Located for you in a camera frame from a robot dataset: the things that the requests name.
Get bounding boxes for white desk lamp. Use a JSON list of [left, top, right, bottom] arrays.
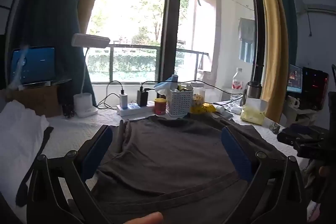
[[71, 33, 111, 118]]

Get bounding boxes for long black cable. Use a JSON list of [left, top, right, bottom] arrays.
[[140, 80, 244, 99]]

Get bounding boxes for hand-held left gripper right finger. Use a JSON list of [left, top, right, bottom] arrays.
[[220, 125, 307, 224]]

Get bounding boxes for white air conditioner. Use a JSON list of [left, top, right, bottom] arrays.
[[295, 0, 336, 14]]

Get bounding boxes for clear snack jar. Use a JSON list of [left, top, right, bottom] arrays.
[[191, 82, 206, 107]]

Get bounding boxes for hanging grey cloth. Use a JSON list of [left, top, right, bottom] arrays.
[[238, 17, 256, 43]]

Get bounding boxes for white folded clothes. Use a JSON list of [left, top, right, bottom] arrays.
[[0, 100, 50, 214]]

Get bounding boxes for person's left hand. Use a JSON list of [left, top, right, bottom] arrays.
[[123, 212, 164, 224]]

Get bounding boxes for white charger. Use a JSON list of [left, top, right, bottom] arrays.
[[119, 92, 128, 109]]

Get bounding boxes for grey flat box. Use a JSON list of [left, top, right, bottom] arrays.
[[215, 110, 234, 119]]

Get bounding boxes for grey t-shirt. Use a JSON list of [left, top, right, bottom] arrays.
[[89, 112, 289, 224]]

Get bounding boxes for yellow tissue pack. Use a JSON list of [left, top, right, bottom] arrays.
[[240, 97, 268, 126]]

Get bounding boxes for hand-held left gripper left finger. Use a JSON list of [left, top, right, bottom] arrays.
[[26, 124, 113, 224]]

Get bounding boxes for white power strip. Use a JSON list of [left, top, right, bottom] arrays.
[[116, 101, 155, 117]]

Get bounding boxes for steel thermos mug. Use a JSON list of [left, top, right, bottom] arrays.
[[244, 81, 262, 100]]

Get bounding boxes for yellow snack bag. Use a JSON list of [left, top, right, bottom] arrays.
[[189, 103, 217, 114]]

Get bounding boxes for white perforated basket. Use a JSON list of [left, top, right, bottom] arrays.
[[168, 88, 194, 117]]

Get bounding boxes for white quilted table cover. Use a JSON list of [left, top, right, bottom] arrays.
[[0, 101, 315, 224]]

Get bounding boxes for black cable bundle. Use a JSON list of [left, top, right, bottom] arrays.
[[62, 102, 75, 119]]

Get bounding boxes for black strap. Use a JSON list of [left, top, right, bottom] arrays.
[[16, 126, 54, 207]]

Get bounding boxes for computer monitor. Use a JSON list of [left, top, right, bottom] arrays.
[[287, 64, 303, 94]]

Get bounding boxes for cardboard box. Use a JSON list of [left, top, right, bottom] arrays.
[[5, 85, 62, 117]]

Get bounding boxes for black charging cable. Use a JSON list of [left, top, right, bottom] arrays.
[[97, 80, 124, 109]]

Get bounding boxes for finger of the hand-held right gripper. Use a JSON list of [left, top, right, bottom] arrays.
[[282, 124, 328, 136], [277, 132, 315, 147]]

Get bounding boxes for red can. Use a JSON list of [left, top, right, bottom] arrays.
[[154, 98, 168, 115]]

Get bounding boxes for black computer case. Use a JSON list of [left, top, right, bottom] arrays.
[[302, 67, 330, 110]]

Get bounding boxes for white mug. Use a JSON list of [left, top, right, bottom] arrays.
[[286, 96, 300, 108]]

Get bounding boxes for person's right hand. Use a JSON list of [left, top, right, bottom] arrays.
[[318, 165, 332, 178]]

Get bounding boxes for blue face mask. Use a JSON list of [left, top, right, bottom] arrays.
[[154, 74, 180, 94]]

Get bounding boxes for dark window frame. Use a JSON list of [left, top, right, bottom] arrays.
[[155, 0, 265, 114]]

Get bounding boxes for clear water bottle red label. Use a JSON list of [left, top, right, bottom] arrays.
[[231, 68, 243, 101]]

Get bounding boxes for laptop with blue screen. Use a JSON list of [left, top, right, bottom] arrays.
[[10, 47, 56, 86]]

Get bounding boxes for black charger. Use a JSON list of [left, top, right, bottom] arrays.
[[136, 90, 148, 107]]

